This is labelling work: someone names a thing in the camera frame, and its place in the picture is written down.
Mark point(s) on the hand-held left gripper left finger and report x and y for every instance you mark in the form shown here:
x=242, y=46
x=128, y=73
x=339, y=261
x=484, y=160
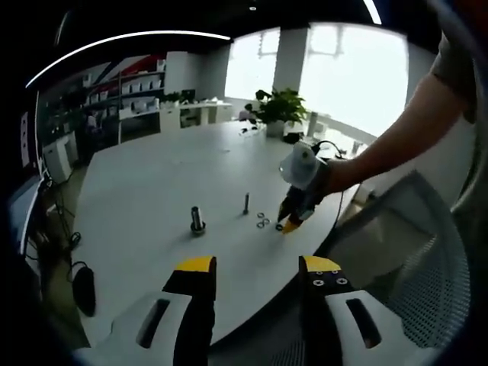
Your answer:
x=198, y=297

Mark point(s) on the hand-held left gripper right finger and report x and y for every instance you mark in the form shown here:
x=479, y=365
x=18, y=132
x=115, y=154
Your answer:
x=320, y=305

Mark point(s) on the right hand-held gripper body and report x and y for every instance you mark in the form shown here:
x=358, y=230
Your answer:
x=301, y=167

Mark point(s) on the small threaded steel stud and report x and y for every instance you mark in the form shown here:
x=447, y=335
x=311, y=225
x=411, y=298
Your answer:
x=247, y=202

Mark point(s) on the large threaded steel stud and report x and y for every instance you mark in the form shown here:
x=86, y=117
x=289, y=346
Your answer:
x=196, y=215

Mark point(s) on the person's right hand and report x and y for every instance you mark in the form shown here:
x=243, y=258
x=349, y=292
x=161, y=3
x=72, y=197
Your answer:
x=341, y=177

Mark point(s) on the white cylinder bottle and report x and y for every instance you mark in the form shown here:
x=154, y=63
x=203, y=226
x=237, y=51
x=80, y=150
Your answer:
x=314, y=122

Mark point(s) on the potted green plant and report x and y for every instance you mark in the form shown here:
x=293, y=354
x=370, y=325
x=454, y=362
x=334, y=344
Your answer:
x=282, y=106

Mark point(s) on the grey mesh office chair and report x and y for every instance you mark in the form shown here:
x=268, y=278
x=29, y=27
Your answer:
x=419, y=289

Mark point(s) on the black computer mouse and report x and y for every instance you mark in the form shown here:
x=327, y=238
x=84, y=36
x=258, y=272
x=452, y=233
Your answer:
x=84, y=289

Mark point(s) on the white counter desk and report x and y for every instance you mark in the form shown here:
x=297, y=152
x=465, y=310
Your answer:
x=198, y=114

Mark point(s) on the small green plant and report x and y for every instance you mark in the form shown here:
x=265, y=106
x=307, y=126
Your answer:
x=171, y=98

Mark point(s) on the person's grey shirt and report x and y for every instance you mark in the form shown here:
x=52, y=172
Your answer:
x=457, y=76

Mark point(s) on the storage shelving unit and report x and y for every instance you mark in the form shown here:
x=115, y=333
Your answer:
x=133, y=87

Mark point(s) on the curved computer monitor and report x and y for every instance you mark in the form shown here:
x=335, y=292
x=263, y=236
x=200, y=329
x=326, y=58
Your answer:
x=23, y=213

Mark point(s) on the white floor cabinet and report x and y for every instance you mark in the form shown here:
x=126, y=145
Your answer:
x=57, y=160

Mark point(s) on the white ceiling light strip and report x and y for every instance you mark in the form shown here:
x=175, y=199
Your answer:
x=152, y=33

